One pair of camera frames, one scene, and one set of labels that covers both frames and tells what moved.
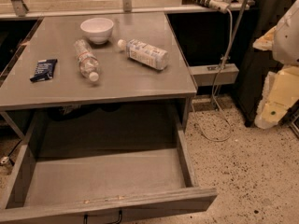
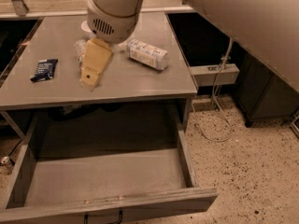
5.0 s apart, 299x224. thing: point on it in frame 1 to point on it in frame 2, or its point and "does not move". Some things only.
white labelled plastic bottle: x=145 y=52 does not move
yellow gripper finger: x=280 y=90 to x=112 y=13
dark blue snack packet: x=45 y=70 does not move
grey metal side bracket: x=215 y=75 does not move
